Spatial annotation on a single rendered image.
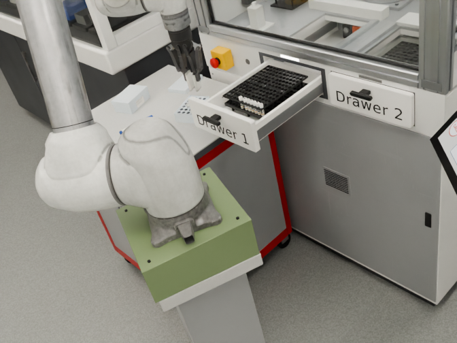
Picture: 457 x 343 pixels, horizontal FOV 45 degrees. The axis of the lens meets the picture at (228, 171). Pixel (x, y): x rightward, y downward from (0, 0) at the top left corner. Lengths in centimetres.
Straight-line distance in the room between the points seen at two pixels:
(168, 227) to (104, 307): 121
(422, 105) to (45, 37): 100
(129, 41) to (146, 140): 122
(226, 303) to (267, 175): 74
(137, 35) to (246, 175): 80
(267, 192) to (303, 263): 39
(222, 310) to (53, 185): 57
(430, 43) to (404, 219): 67
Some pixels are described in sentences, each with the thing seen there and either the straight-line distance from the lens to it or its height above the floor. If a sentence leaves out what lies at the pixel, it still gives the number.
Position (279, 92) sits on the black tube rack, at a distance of 175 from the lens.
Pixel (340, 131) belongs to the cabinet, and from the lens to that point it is 187.
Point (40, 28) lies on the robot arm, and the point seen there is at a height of 137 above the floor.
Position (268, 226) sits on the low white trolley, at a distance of 226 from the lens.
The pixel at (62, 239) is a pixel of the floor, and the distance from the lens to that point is 294.
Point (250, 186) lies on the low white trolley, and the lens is 208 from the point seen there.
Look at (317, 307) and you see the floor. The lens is 224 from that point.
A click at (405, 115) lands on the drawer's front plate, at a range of 164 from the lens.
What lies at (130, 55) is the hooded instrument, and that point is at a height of 84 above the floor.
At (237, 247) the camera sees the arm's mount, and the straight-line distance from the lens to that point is 136.
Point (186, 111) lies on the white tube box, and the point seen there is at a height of 80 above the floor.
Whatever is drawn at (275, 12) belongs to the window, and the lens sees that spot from 184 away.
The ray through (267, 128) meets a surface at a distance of 166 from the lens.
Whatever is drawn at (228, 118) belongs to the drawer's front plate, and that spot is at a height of 91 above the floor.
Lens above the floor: 177
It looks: 37 degrees down
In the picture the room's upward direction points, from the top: 15 degrees counter-clockwise
